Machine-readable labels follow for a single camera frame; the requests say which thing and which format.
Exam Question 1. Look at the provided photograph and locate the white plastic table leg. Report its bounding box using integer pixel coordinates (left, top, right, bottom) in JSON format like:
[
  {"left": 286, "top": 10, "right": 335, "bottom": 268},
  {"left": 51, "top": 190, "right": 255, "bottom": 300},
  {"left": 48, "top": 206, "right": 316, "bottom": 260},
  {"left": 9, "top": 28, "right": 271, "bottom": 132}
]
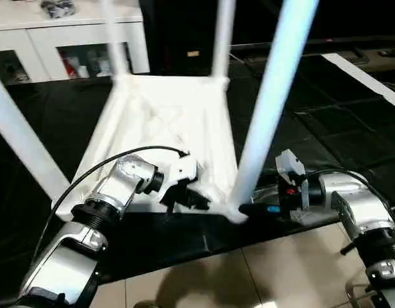
[
  {"left": 212, "top": 0, "right": 237, "bottom": 79},
  {"left": 228, "top": 0, "right": 320, "bottom": 214},
  {"left": 0, "top": 69, "right": 71, "bottom": 202},
  {"left": 100, "top": 0, "right": 131, "bottom": 85}
]

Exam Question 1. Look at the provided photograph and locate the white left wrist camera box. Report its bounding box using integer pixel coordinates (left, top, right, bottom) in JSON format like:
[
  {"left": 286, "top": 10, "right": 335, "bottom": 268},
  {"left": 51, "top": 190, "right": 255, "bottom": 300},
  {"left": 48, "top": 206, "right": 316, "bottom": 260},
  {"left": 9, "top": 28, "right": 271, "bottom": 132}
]
[{"left": 160, "top": 154, "right": 199, "bottom": 206}]

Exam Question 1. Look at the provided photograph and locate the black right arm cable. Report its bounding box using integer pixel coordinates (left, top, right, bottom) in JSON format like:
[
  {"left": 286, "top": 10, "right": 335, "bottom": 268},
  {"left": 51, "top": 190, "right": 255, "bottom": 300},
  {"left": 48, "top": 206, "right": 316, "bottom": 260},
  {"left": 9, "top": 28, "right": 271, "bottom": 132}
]
[{"left": 305, "top": 168, "right": 395, "bottom": 214}]

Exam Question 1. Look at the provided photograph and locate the white plastic table top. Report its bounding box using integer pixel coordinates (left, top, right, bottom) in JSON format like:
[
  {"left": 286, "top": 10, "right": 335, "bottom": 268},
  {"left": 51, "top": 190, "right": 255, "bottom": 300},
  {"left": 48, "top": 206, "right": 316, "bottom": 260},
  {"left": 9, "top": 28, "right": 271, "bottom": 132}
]
[{"left": 56, "top": 74, "right": 251, "bottom": 224}]

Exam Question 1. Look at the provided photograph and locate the black metal bar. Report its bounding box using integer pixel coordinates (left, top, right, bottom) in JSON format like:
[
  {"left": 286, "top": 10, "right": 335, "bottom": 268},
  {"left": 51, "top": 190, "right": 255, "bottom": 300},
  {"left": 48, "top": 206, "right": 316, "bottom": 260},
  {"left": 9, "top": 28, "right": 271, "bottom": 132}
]
[{"left": 231, "top": 37, "right": 395, "bottom": 56}]

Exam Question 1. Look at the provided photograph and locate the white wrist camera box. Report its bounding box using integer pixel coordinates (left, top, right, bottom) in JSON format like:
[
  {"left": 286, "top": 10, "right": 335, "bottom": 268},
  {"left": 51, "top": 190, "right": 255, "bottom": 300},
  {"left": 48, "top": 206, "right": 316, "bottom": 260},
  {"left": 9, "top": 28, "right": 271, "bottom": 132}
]
[
  {"left": 160, "top": 154, "right": 199, "bottom": 206},
  {"left": 276, "top": 149, "right": 311, "bottom": 211}
]

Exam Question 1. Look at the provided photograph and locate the white glass-door cabinet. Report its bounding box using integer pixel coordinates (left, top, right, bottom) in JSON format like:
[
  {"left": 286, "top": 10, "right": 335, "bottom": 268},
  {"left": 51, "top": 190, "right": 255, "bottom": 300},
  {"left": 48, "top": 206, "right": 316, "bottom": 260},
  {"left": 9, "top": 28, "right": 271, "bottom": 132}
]
[{"left": 0, "top": 0, "right": 150, "bottom": 84}]

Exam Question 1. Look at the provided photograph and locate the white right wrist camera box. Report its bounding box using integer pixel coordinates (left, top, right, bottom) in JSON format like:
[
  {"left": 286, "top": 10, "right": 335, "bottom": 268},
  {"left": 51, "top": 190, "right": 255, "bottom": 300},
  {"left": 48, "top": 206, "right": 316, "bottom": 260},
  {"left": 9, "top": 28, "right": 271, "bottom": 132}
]
[{"left": 276, "top": 149, "right": 311, "bottom": 211}]

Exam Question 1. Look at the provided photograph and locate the black work mat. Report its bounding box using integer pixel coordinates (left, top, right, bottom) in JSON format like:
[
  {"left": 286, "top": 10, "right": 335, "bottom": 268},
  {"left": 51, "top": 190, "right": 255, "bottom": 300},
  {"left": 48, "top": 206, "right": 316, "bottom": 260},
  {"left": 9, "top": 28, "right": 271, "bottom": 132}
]
[{"left": 0, "top": 55, "right": 395, "bottom": 286}]

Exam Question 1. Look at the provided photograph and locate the crumpled silver object on cabinet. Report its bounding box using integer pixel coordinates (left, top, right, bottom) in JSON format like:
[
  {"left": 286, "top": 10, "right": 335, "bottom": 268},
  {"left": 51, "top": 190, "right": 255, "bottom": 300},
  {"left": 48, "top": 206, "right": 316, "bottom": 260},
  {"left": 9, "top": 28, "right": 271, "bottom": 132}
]
[{"left": 40, "top": 0, "right": 76, "bottom": 19}]

